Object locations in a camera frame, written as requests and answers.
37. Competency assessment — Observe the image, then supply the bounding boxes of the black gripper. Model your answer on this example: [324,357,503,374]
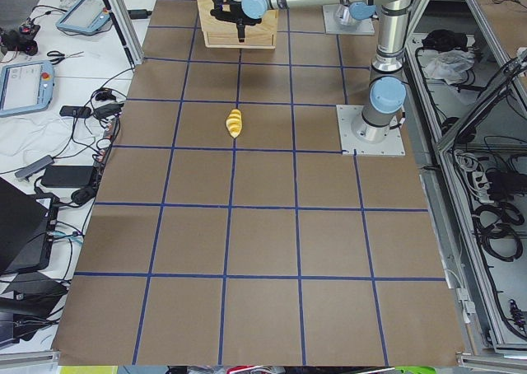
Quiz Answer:
[210,0,262,43]

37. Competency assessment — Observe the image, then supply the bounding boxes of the wooden drawer cabinet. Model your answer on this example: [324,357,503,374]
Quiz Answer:
[197,0,278,49]

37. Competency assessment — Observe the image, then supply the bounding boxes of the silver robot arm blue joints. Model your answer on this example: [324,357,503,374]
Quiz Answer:
[210,0,412,143]

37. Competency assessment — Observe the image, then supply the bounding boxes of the yellow striped toy bread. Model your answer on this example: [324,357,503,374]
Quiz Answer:
[226,109,243,139]

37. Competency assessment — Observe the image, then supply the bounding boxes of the upper teach pendant tablet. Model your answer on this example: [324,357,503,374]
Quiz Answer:
[55,0,110,35]

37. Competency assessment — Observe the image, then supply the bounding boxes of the teach pendant tablet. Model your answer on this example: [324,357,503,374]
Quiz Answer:
[1,60,54,118]
[55,0,110,35]

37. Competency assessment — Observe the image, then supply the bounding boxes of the black scissors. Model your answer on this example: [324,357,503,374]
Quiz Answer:
[46,50,84,65]

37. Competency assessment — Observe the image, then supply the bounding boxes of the black smartphone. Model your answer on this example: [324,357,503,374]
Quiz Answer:
[59,105,92,119]

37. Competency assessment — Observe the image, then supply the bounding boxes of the white crumpled cloth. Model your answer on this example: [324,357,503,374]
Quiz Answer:
[423,50,476,84]

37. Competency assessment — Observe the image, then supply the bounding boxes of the lower teach pendant tablet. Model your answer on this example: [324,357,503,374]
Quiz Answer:
[1,60,54,118]

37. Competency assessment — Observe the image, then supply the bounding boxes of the black power adapter brick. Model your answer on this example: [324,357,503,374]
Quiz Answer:
[41,166,95,188]

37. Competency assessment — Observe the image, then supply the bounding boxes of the grey usb hub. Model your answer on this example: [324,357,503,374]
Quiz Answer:
[15,155,54,180]

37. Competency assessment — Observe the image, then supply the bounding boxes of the black laptop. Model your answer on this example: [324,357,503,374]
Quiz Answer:
[1,180,58,275]

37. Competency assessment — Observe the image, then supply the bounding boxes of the aluminium frame post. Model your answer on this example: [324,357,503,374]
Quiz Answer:
[102,0,144,68]

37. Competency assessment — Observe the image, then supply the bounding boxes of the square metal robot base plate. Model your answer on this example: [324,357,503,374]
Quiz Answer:
[336,105,406,157]

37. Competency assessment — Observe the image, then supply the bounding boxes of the coiled black cables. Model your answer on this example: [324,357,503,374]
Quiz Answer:
[471,203,527,264]

